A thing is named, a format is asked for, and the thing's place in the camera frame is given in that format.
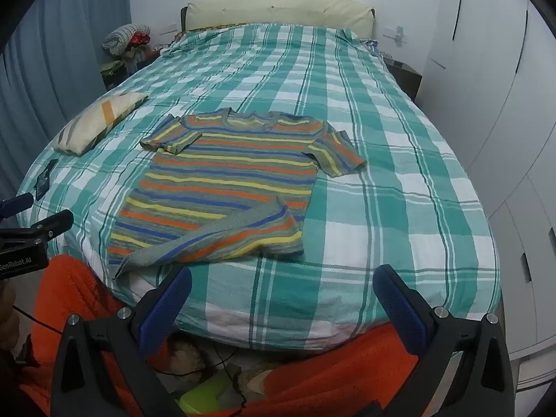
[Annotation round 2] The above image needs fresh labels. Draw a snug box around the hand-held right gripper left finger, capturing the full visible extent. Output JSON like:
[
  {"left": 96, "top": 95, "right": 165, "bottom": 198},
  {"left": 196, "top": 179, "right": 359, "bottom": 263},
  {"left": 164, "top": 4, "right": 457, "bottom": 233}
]
[{"left": 50, "top": 265, "right": 194, "bottom": 417}]

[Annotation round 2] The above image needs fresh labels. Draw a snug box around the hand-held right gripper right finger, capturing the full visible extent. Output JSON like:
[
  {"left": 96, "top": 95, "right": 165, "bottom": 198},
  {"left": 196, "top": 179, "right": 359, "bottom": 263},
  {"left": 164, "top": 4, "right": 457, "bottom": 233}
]
[{"left": 373, "top": 264, "right": 515, "bottom": 417}]

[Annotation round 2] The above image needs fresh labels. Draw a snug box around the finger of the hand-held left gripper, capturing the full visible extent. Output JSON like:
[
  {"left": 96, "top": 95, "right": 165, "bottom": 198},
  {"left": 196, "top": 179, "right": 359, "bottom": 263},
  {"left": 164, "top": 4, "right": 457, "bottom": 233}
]
[
  {"left": 0, "top": 209, "right": 75, "bottom": 246},
  {"left": 0, "top": 193, "right": 34, "bottom": 219}
]

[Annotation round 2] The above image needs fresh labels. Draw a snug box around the striped knit t-shirt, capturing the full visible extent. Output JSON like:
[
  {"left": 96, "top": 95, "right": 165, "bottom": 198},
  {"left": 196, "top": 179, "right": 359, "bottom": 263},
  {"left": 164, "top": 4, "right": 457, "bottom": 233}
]
[{"left": 106, "top": 108, "right": 368, "bottom": 279}]

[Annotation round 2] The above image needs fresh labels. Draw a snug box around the pile of clothes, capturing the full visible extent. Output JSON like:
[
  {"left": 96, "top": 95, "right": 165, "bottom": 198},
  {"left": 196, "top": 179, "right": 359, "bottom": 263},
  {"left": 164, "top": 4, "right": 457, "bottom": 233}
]
[{"left": 100, "top": 23, "right": 153, "bottom": 90}]

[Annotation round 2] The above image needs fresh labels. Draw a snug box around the small black device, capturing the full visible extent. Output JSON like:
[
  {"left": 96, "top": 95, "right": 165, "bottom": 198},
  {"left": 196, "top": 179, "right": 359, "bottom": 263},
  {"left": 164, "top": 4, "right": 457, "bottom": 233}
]
[{"left": 34, "top": 159, "right": 59, "bottom": 201}]

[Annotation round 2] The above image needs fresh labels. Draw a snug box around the beige fluffy slipper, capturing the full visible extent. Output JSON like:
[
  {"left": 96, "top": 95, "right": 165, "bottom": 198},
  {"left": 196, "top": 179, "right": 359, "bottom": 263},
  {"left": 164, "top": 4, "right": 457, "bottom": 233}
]
[{"left": 167, "top": 339, "right": 209, "bottom": 376}]

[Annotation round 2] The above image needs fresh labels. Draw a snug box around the orange knit cloth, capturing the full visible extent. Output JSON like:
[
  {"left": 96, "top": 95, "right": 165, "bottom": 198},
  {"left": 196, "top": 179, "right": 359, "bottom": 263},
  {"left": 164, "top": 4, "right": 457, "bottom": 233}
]
[{"left": 17, "top": 254, "right": 420, "bottom": 417}]

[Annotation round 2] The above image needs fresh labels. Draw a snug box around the yellow-green plastic item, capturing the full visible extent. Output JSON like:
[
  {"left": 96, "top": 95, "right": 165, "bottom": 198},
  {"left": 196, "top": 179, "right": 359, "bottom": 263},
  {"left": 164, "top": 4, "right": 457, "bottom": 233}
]
[{"left": 178, "top": 376, "right": 246, "bottom": 415}]

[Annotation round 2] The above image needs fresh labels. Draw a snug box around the green plaid bed sheet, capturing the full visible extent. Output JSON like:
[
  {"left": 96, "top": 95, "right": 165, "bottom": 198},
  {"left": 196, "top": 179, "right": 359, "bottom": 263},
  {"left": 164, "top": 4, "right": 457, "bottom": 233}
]
[{"left": 17, "top": 23, "right": 505, "bottom": 349}]

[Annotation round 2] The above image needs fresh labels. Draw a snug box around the patterned cream pillow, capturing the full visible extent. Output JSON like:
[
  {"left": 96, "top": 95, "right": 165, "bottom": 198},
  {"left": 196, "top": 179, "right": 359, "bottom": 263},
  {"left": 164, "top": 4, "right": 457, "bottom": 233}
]
[{"left": 53, "top": 91, "right": 149, "bottom": 156}]

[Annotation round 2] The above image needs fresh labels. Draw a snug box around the blue curtain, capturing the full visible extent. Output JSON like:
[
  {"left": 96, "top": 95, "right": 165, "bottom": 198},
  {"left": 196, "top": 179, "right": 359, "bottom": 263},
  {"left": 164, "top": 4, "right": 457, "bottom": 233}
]
[{"left": 0, "top": 0, "right": 133, "bottom": 203}]

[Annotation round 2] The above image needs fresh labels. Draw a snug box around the white wardrobe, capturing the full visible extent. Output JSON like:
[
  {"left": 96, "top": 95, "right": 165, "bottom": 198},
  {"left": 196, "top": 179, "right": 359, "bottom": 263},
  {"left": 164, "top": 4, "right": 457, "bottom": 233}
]
[{"left": 419, "top": 0, "right": 556, "bottom": 394}]

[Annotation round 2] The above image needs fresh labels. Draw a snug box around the dark bedside table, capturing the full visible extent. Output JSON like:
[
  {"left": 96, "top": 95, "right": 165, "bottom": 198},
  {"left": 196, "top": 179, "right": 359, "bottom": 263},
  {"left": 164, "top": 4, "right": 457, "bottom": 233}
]
[{"left": 382, "top": 57, "right": 423, "bottom": 104}]

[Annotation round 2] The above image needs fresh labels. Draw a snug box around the cream headboard cushion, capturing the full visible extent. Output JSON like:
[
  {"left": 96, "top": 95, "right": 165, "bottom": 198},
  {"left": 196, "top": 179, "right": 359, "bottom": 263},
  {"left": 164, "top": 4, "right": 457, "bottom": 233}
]
[{"left": 180, "top": 0, "right": 376, "bottom": 39}]

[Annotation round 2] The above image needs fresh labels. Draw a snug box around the thin black cable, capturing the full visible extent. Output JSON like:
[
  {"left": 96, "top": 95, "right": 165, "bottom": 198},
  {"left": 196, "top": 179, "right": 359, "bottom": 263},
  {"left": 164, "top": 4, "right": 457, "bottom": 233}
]
[{"left": 12, "top": 305, "right": 66, "bottom": 335}]

